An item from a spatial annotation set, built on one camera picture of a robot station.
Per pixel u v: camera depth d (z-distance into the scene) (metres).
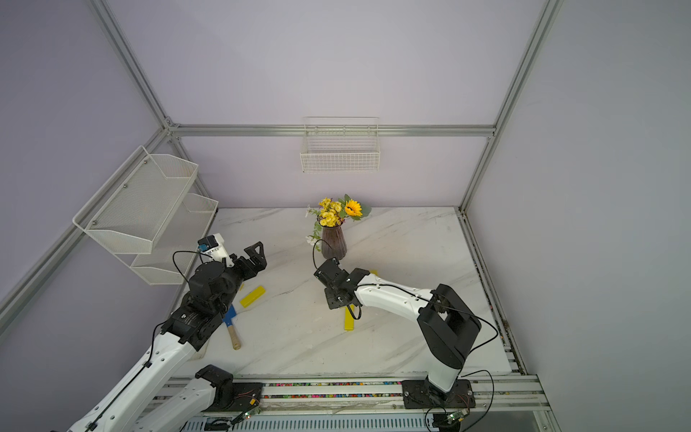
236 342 0.82
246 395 0.74
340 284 0.64
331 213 0.83
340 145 0.95
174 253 0.60
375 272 0.61
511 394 0.76
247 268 0.65
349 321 0.88
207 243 0.61
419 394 0.73
